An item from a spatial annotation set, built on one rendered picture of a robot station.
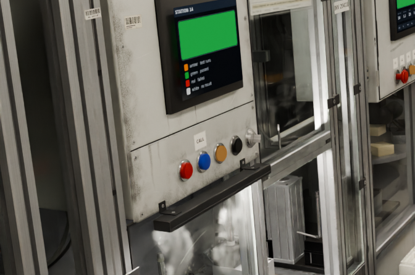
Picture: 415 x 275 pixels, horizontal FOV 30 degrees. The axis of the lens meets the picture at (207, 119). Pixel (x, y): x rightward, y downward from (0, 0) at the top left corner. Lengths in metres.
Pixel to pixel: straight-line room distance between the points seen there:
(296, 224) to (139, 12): 1.09
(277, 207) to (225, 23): 0.85
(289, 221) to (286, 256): 0.11
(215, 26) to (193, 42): 0.08
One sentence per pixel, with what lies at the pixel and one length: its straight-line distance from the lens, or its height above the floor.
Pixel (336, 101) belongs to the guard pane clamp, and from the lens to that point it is 2.00.
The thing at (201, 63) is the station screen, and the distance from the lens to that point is 1.39.
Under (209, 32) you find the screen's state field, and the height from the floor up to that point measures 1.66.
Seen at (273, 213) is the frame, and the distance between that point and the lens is 2.20.
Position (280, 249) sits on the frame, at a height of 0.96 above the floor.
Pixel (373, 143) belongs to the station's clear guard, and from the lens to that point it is 2.32.
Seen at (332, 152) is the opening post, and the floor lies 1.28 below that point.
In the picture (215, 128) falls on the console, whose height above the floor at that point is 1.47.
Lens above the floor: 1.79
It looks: 12 degrees down
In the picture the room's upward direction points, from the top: 5 degrees counter-clockwise
